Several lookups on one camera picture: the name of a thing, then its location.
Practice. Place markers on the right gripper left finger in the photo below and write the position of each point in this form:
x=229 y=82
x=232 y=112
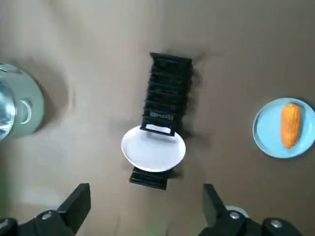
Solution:
x=61 y=216

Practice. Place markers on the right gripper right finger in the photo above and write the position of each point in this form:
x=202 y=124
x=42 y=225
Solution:
x=246 y=223

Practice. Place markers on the yellow corn cob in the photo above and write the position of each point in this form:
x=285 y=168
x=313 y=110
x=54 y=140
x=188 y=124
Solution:
x=291 y=126

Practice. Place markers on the glass pot lid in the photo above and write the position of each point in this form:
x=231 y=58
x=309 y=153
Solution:
x=5 y=105

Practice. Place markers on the light blue plate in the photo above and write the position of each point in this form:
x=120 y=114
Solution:
x=267 y=127

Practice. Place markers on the stainless steel pot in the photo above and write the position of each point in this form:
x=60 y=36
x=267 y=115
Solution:
x=32 y=110

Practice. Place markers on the white plate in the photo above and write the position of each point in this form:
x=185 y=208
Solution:
x=152 y=152

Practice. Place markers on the black dish rack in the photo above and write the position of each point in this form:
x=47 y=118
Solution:
x=167 y=86

